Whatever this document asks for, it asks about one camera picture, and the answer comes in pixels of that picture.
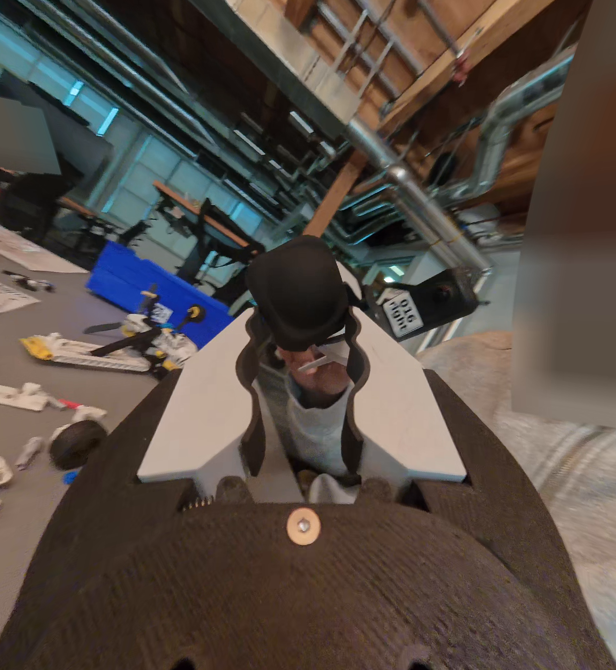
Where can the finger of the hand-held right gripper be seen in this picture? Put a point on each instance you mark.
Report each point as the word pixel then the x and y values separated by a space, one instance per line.
pixel 352 288

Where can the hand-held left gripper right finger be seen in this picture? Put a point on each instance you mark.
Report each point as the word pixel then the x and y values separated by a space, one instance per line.
pixel 407 418

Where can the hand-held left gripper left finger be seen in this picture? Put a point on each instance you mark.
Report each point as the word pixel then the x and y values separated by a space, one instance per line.
pixel 198 418

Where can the lego airplane model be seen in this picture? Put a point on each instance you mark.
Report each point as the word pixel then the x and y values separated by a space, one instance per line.
pixel 78 356

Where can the person's right forearm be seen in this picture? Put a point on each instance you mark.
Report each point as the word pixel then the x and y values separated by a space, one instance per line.
pixel 313 434

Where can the pile of dark lego parts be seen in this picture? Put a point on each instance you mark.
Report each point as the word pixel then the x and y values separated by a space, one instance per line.
pixel 30 282

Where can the person's right hand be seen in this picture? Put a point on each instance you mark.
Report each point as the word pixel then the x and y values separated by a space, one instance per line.
pixel 318 382

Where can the blue plastic bin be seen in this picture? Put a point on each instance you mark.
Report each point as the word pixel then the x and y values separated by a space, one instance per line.
pixel 130 277

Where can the printed white paper sheet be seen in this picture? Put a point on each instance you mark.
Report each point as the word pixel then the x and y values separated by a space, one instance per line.
pixel 15 246

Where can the white lego bracket piece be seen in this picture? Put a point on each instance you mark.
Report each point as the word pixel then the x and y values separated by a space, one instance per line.
pixel 10 395

